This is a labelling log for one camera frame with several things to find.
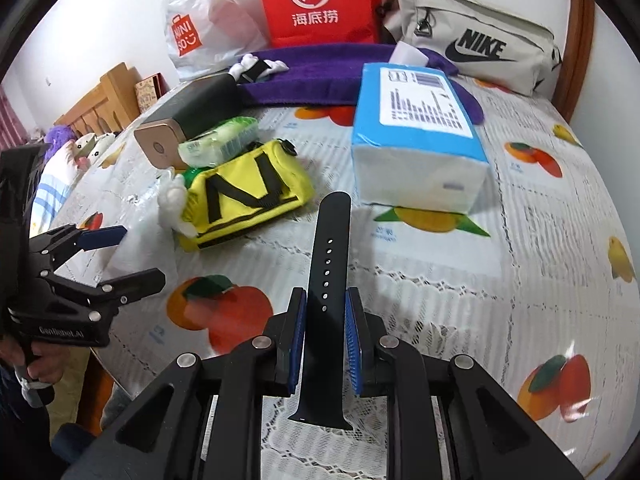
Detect white cotton glove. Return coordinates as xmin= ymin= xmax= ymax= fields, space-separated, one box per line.
xmin=229 ymin=54 xmax=290 ymax=83
xmin=158 ymin=165 xmax=197 ymax=237

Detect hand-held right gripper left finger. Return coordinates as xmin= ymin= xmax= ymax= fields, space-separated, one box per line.
xmin=75 ymin=287 xmax=307 ymax=480

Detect red paper bag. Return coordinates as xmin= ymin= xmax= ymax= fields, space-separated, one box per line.
xmin=252 ymin=0 xmax=383 ymax=48

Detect blue tissue pack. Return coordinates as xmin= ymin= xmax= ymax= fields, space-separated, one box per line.
xmin=350 ymin=61 xmax=490 ymax=212

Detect grey waist bag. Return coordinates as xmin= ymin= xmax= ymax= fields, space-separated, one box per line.
xmin=381 ymin=0 xmax=563 ymax=97

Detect purple towel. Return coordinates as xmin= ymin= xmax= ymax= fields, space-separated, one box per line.
xmin=227 ymin=42 xmax=486 ymax=126

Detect person's left forearm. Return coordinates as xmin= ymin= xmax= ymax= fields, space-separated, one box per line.
xmin=0 ymin=367 xmax=53 ymax=480

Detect purple plush toy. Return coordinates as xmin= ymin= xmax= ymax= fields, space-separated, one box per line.
xmin=42 ymin=125 xmax=76 ymax=161

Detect brown wooden door frame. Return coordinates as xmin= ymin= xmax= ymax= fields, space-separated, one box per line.
xmin=550 ymin=0 xmax=596 ymax=123

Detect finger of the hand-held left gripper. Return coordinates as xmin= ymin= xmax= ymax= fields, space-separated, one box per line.
xmin=30 ymin=225 xmax=127 ymax=273
xmin=39 ymin=267 xmax=167 ymax=322

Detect white plastic shopping bag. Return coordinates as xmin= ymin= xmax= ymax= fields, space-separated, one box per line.
xmin=160 ymin=0 xmax=268 ymax=83

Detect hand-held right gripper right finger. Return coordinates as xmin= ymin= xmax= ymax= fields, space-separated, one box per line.
xmin=347 ymin=287 xmax=586 ymax=480

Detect person's left hand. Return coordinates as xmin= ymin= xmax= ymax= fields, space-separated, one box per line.
xmin=0 ymin=332 xmax=67 ymax=388

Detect black watch strap with holes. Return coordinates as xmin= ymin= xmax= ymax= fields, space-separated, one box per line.
xmin=287 ymin=191 xmax=353 ymax=430

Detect dotted white pillows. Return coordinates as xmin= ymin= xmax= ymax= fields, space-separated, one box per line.
xmin=72 ymin=132 xmax=118 ymax=168

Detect white green tissue packet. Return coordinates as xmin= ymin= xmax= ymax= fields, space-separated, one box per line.
xmin=177 ymin=116 xmax=260 ymax=168

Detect patterned book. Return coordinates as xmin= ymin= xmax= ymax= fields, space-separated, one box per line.
xmin=135 ymin=73 xmax=165 ymax=111

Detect pink curtain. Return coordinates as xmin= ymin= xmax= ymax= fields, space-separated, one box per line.
xmin=0 ymin=85 xmax=28 ymax=148

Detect wooden headboard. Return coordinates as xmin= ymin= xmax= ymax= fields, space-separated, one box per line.
xmin=54 ymin=62 xmax=143 ymax=133

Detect dark green box gold end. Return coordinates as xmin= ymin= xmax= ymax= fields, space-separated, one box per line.
xmin=133 ymin=74 xmax=241 ymax=170

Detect yellow pouch black straps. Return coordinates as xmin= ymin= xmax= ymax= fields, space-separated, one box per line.
xmin=177 ymin=140 xmax=316 ymax=253

